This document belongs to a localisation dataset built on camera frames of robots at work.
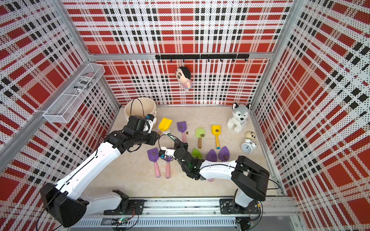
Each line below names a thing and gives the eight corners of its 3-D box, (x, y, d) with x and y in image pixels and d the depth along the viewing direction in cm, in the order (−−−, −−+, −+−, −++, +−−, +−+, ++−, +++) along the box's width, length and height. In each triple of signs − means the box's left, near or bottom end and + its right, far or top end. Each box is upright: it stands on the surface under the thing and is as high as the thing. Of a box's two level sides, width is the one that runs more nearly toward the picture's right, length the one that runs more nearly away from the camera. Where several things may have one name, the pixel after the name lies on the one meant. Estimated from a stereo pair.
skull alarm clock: (240, 152, 96) (243, 145, 89) (244, 134, 105) (247, 128, 98) (251, 155, 94) (255, 149, 87) (254, 138, 103) (258, 131, 96)
